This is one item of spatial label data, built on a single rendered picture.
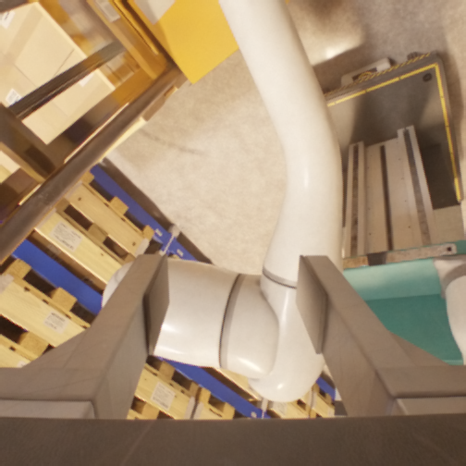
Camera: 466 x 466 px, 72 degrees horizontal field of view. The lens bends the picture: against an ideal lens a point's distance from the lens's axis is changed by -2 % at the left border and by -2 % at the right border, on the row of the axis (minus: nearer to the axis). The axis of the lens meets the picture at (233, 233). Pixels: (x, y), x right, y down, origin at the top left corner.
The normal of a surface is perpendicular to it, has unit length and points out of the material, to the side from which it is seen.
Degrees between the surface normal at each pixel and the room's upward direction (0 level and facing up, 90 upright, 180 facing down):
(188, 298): 73
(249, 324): 53
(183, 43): 0
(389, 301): 90
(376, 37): 0
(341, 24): 0
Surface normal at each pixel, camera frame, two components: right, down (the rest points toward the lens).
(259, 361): -0.11, 0.37
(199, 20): -0.26, 0.70
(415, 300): -0.49, -0.69
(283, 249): -0.68, -0.08
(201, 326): -0.05, -0.04
